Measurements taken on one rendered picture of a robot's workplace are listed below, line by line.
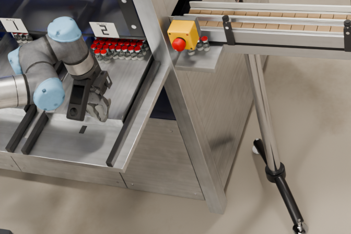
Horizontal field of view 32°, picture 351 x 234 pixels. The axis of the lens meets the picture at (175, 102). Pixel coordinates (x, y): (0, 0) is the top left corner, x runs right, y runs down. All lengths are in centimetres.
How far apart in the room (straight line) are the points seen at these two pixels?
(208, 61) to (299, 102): 108
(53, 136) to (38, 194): 110
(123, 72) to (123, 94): 10
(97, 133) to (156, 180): 76
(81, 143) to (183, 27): 45
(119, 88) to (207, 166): 57
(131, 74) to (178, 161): 53
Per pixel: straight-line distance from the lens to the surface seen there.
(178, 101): 207
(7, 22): 213
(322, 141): 278
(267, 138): 235
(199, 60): 193
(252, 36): 191
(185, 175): 244
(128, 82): 194
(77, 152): 182
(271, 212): 259
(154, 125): 223
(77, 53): 162
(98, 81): 172
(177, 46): 182
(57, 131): 190
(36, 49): 160
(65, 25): 159
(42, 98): 148
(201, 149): 226
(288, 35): 188
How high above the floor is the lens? 219
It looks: 46 degrees down
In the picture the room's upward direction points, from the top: 19 degrees counter-clockwise
